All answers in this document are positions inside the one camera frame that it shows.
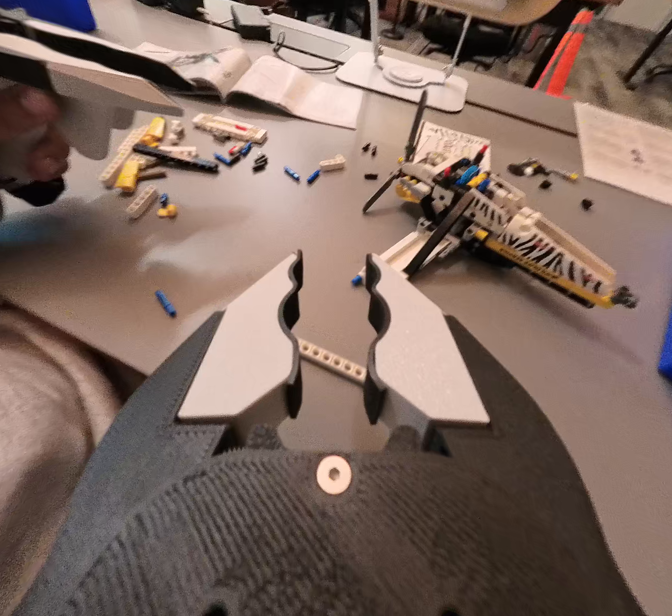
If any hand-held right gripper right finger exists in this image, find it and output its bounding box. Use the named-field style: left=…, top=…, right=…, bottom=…
left=364, top=252, right=490, bottom=428

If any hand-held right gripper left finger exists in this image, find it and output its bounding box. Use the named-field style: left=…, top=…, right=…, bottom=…
left=177, top=251, right=305, bottom=423

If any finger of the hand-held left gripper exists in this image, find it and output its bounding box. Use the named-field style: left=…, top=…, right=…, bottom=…
left=0, top=35, right=182, bottom=160
left=0, top=9, right=197, bottom=95

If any long white lego beam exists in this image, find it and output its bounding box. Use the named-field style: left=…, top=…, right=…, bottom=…
left=296, top=340, right=368, bottom=383

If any pile of loose lego pieces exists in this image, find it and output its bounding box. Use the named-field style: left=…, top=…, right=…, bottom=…
left=100, top=112, right=268, bottom=220

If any white zebra lego helicopter model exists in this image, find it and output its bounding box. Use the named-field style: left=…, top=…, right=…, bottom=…
left=351, top=91, right=638, bottom=309

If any person's left hand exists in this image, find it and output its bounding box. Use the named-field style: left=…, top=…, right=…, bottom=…
left=0, top=83, right=71, bottom=181

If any black power adapter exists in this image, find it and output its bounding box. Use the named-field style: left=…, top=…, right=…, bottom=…
left=231, top=6, right=271, bottom=41

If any large white paper sheet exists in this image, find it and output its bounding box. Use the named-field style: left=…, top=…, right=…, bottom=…
left=134, top=43, right=363, bottom=129

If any orange traffic cone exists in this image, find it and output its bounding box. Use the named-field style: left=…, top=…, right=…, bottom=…
left=533, top=8, right=596, bottom=98

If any black cable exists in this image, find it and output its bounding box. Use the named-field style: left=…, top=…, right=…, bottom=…
left=270, top=30, right=342, bottom=73

